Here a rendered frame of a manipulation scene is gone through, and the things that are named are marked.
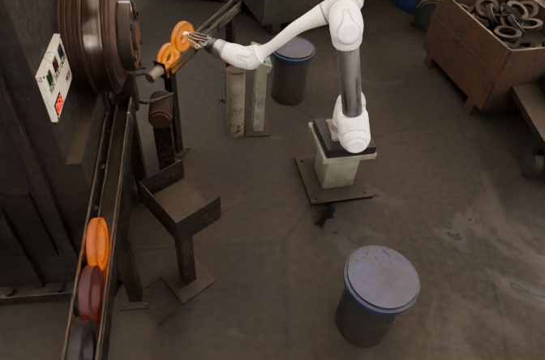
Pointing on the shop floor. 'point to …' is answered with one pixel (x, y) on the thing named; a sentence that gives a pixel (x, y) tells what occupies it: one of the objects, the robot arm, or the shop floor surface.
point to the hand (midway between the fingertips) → (182, 33)
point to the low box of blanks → (487, 44)
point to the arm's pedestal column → (332, 181)
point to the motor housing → (163, 128)
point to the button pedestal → (256, 126)
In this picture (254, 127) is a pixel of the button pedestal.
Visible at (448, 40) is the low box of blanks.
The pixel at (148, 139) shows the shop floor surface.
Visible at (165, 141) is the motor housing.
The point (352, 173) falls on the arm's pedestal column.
